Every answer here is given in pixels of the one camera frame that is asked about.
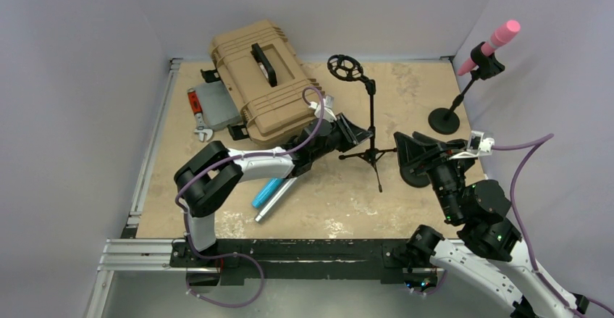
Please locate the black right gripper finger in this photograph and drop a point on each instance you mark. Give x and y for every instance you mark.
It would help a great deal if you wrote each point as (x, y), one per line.
(426, 143)
(406, 146)

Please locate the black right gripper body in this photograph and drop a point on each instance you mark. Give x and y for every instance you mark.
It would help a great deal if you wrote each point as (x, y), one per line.
(441, 169)

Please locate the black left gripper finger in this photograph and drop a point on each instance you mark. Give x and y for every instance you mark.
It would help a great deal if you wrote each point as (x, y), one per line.
(352, 135)
(341, 144)

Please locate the grey silver microphone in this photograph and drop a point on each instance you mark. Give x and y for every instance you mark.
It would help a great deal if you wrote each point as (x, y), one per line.
(275, 200)

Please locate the black tripod microphone stand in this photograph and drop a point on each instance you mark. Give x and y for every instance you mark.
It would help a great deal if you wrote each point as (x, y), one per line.
(348, 69)

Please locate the blue microphone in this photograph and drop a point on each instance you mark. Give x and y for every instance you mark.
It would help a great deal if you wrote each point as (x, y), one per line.
(266, 192)

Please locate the black round-base shock-mount stand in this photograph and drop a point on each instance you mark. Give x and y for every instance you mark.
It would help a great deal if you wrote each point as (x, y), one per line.
(411, 177)

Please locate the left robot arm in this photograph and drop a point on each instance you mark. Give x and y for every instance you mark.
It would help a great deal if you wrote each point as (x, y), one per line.
(206, 181)

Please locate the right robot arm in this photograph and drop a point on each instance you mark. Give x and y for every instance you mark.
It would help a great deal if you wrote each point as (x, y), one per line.
(499, 259)

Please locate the black round-base clip stand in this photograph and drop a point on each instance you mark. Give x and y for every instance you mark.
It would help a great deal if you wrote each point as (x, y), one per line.
(444, 120)

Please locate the pink microphone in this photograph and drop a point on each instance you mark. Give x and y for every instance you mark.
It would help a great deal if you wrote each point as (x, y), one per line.
(501, 36)

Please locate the tan plastic toolbox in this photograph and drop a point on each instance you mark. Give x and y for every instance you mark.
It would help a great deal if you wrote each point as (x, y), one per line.
(266, 81)

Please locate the red adjustable wrench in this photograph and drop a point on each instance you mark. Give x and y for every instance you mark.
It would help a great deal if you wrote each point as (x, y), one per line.
(203, 132)

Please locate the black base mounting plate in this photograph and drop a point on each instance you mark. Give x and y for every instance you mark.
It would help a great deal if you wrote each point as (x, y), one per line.
(232, 261)

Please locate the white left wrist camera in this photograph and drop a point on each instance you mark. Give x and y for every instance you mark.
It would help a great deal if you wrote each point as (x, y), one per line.
(324, 110)

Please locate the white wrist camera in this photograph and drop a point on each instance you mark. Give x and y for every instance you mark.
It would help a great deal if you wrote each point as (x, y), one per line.
(479, 144)
(324, 110)

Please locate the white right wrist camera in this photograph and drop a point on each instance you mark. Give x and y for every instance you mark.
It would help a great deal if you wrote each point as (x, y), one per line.
(479, 144)

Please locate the aluminium frame rail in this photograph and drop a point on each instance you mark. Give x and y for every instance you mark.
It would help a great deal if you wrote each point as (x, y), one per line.
(136, 255)

